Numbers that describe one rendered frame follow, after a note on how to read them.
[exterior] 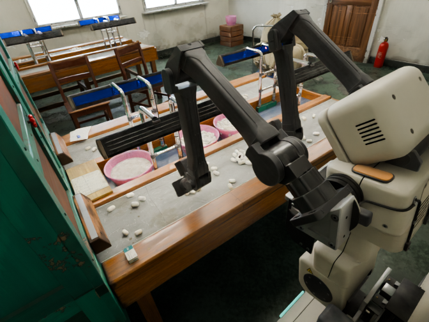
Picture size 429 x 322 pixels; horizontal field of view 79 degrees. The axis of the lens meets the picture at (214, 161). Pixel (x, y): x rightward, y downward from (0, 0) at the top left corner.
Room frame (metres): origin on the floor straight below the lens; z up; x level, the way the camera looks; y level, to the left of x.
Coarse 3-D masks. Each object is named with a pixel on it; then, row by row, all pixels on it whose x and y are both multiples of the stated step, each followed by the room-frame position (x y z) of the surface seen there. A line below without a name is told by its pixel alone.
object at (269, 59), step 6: (294, 48) 4.03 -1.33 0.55; (300, 48) 4.03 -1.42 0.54; (270, 54) 4.13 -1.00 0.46; (294, 54) 3.91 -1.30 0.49; (300, 54) 3.95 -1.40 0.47; (270, 60) 4.06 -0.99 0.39; (306, 60) 4.07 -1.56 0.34; (264, 66) 3.94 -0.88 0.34; (270, 66) 3.88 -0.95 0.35; (294, 66) 3.90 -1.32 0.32; (300, 66) 4.01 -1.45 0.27; (270, 72) 3.87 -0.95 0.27
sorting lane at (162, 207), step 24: (312, 120) 1.49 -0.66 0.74; (240, 144) 1.27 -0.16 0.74; (312, 144) 1.21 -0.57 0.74; (240, 168) 1.05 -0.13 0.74; (144, 192) 0.93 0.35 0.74; (168, 192) 0.91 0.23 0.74; (216, 192) 0.89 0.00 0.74; (120, 216) 0.79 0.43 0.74; (144, 216) 0.78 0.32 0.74; (168, 216) 0.77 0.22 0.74; (120, 240) 0.66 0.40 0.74
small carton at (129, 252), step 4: (128, 248) 0.59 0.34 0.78; (132, 248) 0.59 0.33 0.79; (124, 252) 0.57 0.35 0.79; (128, 252) 0.57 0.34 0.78; (132, 252) 0.57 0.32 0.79; (128, 256) 0.55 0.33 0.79; (132, 256) 0.55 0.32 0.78; (136, 256) 0.55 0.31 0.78; (128, 260) 0.54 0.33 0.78; (132, 260) 0.54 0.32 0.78; (136, 260) 0.55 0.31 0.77
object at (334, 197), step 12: (312, 168) 0.40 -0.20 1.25; (300, 180) 0.38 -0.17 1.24; (312, 180) 0.38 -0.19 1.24; (324, 180) 0.38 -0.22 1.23; (300, 192) 0.37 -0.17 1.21; (312, 192) 0.35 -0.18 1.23; (324, 192) 0.35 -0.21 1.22; (336, 192) 0.36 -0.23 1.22; (348, 192) 0.36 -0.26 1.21; (300, 204) 0.36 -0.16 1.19; (312, 204) 0.34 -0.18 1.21; (324, 204) 0.33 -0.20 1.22; (300, 216) 0.34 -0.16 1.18; (312, 216) 0.31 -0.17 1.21; (324, 216) 0.31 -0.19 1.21
